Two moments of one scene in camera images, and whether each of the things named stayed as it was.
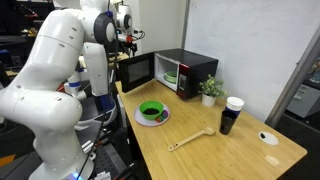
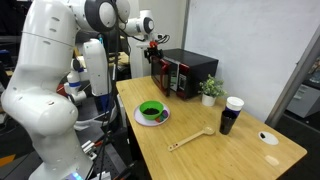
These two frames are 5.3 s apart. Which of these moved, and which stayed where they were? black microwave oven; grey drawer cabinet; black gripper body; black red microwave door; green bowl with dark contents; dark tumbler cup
Moved: black gripper body; black red microwave door
Stayed: dark tumbler cup; green bowl with dark contents; black microwave oven; grey drawer cabinet
